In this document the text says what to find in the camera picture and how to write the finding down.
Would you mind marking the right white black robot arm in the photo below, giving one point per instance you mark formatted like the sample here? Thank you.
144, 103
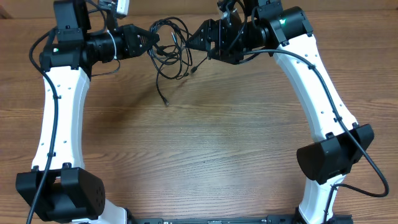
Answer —
287, 36

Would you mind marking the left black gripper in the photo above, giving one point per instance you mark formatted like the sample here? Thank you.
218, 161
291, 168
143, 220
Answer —
129, 35

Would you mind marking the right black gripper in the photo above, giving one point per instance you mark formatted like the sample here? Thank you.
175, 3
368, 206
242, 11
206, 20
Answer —
206, 30

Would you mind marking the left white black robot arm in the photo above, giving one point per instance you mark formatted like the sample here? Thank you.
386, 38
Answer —
58, 188

